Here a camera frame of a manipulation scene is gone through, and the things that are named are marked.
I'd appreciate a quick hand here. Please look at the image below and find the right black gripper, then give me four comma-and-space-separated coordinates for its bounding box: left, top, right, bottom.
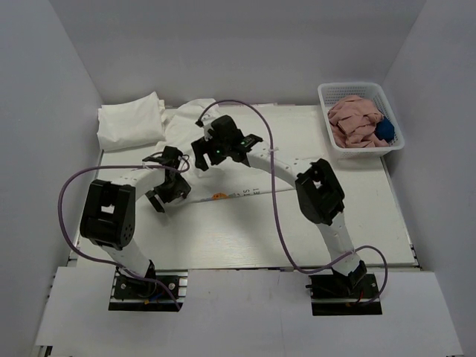
193, 132, 232, 171

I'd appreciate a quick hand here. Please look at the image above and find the white printed t shirt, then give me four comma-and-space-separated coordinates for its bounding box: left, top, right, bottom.
148, 97, 317, 209

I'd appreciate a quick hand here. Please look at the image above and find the pink t shirt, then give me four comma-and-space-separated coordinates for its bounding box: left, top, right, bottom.
327, 95, 389, 149

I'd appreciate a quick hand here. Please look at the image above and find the blue t shirt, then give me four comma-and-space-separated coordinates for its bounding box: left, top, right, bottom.
375, 116, 395, 144

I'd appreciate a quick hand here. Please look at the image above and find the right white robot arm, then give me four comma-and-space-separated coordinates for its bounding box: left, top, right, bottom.
191, 115, 367, 297

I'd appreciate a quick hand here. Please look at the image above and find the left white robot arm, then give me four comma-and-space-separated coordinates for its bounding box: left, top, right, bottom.
80, 146, 191, 297

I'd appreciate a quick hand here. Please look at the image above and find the folded white t shirt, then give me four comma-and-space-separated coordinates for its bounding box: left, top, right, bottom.
97, 91, 167, 152

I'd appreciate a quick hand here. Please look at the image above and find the white plastic basket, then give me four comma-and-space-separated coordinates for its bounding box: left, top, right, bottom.
318, 82, 405, 160

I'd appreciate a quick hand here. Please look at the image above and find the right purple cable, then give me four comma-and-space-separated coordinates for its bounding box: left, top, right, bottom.
195, 99, 390, 306

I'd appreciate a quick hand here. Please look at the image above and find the purple cable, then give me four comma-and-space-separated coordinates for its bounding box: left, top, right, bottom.
195, 99, 390, 306
59, 154, 193, 309

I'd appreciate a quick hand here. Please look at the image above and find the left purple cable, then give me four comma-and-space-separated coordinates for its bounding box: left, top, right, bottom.
59, 154, 193, 309

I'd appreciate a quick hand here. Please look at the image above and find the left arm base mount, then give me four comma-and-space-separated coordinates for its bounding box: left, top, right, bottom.
109, 271, 188, 312

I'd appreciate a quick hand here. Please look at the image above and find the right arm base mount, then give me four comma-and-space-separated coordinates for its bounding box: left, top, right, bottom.
306, 274, 382, 316

